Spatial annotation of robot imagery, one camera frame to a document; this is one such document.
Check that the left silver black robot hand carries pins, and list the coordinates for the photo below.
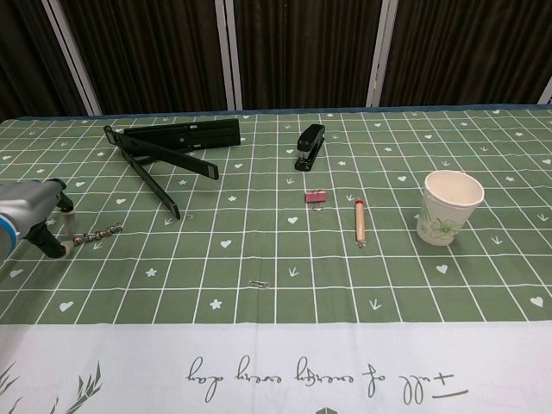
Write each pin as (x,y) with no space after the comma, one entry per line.
(30,202)

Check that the metal bead chain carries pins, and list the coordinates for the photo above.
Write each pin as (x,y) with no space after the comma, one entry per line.
(97,234)

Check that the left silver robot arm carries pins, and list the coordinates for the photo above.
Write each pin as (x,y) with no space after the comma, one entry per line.
(6,237)

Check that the long silver paper clip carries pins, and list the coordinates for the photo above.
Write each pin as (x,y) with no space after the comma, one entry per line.
(260,284)

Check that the pink binder clip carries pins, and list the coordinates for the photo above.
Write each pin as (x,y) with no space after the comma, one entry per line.
(315,197)

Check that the dark brown curtain panel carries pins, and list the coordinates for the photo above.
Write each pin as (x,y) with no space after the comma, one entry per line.
(26,56)
(306,52)
(151,52)
(470,47)

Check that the black folding stand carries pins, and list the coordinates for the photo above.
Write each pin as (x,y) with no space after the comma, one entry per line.
(181,138)

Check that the green grid tablecloth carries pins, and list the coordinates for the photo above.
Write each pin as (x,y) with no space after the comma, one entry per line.
(276,328)

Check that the black stapler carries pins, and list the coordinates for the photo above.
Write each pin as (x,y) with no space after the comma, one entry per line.
(309,141)

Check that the sausage stick with red ends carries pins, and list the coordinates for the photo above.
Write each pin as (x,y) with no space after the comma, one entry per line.
(360,222)

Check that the white floral paper cup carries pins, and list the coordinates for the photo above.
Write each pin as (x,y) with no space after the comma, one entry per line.
(440,226)

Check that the white partition frame post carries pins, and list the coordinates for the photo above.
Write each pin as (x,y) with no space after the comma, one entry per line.
(547,92)
(378,52)
(73,56)
(228,56)

